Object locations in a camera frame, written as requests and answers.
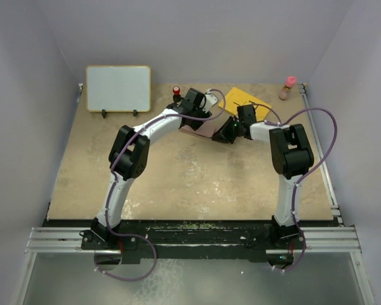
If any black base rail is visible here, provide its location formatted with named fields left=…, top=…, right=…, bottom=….
left=43, top=219, right=340, bottom=267

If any yellow book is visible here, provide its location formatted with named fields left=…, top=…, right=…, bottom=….
left=225, top=87, right=272, bottom=121

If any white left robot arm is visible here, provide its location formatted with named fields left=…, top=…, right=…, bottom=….
left=91, top=88, right=219, bottom=249

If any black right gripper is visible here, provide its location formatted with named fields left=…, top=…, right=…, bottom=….
left=212, top=116, right=244, bottom=145

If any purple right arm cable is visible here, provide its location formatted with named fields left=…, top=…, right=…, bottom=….
left=250, top=103, right=339, bottom=275

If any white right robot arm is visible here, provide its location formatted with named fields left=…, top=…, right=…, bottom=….
left=212, top=104, right=314, bottom=248

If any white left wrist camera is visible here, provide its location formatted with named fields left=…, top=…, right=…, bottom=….
left=203, top=91, right=220, bottom=112

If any red black stamp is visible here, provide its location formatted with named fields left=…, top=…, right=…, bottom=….
left=172, top=86, right=182, bottom=103

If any pink capped small bottle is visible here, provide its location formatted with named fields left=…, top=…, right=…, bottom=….
left=279, top=76, right=297, bottom=100

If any yellow framed whiteboard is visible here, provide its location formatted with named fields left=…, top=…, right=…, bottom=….
left=85, top=65, right=151, bottom=112

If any pink glasses case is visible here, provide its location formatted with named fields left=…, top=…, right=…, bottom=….
left=179, top=121, right=218, bottom=139

